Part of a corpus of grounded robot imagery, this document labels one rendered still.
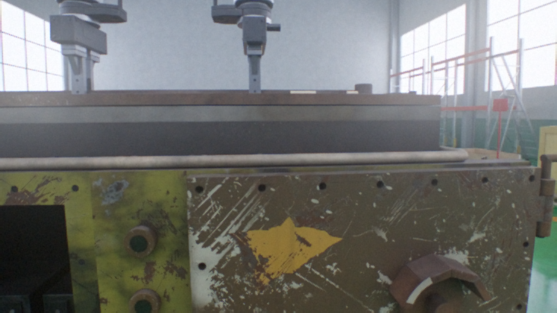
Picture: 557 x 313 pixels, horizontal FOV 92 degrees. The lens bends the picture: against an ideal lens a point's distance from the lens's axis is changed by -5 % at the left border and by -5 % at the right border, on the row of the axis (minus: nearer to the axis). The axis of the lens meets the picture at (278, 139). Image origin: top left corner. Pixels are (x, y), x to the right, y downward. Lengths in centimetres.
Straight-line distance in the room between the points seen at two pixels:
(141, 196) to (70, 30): 35
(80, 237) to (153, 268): 13
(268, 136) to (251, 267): 24
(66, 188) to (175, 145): 19
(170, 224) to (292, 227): 21
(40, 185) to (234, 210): 33
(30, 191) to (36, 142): 11
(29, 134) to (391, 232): 69
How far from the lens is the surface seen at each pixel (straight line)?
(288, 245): 51
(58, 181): 59
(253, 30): 60
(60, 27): 70
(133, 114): 60
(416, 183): 55
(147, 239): 54
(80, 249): 61
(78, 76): 72
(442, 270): 57
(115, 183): 55
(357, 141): 60
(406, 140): 64
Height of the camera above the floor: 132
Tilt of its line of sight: 5 degrees down
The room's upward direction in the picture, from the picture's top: straight up
